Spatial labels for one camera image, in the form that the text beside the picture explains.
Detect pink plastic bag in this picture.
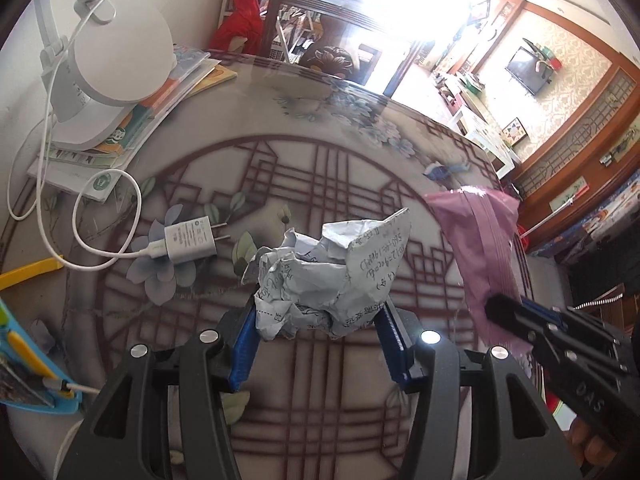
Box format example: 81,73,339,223
424,186,522,356

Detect person's right hand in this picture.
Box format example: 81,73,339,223
565,412,621,471

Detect wall shelf with items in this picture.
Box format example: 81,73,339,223
522,37,562,71

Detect white charging cable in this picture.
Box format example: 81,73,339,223
55,382,101,480

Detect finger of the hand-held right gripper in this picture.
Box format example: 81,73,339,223
520,299,640,356
484,294,628,376

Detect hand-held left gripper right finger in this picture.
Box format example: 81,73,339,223
375,300,583,480

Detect wall mounted television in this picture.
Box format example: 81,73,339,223
505,46,551,96

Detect low television cabinet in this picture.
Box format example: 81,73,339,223
435,72,501,116

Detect dark wooden chair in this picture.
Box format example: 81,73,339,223
260,0,426,86

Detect white desk lamp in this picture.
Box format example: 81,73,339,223
7,0,176,221

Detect red plastic bag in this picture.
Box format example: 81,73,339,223
209,0,273,53

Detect hanging scroll painting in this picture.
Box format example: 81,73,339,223
600,130,640,166

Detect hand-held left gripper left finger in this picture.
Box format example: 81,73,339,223
57,297,261,480

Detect white metal rack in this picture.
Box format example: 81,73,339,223
272,0,321,61

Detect white coffee table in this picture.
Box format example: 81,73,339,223
452,107,523,181

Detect blue yellow plastic toy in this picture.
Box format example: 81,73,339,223
0,300,83,416

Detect white charger with cable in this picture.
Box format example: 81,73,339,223
72,167,231,273

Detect cartoon printed board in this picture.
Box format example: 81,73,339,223
530,170,640,261

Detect grey paper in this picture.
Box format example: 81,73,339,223
242,207,413,342

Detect yellow plastic strip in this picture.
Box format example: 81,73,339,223
0,256,65,291

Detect stack of children's books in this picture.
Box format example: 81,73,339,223
27,45,238,201

